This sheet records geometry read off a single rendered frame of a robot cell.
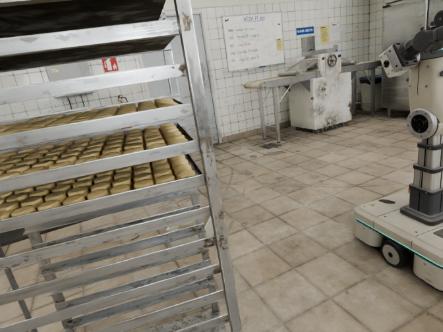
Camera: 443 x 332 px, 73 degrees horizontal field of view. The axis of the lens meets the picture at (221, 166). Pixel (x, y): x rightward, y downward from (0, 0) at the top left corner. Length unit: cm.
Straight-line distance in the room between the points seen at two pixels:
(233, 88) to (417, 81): 371
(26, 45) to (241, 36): 469
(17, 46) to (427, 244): 180
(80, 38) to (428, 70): 151
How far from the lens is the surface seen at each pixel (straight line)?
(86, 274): 86
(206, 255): 137
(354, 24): 690
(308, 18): 613
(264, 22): 555
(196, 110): 70
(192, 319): 156
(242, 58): 526
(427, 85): 178
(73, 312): 93
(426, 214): 202
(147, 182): 80
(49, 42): 73
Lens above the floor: 122
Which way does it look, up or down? 18 degrees down
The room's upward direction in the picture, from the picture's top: 9 degrees counter-clockwise
